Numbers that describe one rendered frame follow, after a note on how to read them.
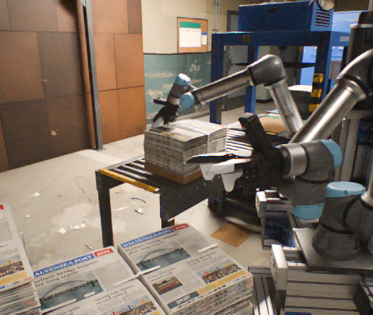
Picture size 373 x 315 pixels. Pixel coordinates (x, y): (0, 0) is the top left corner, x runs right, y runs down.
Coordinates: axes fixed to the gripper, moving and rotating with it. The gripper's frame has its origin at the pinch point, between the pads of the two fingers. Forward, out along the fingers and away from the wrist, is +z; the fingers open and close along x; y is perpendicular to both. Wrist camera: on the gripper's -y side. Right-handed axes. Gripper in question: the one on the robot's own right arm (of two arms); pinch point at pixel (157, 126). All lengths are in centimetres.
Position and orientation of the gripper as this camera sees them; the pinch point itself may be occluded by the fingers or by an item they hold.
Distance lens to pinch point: 193.9
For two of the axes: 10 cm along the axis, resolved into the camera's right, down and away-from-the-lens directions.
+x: 6.5, -2.5, 7.2
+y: 6.5, 6.8, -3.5
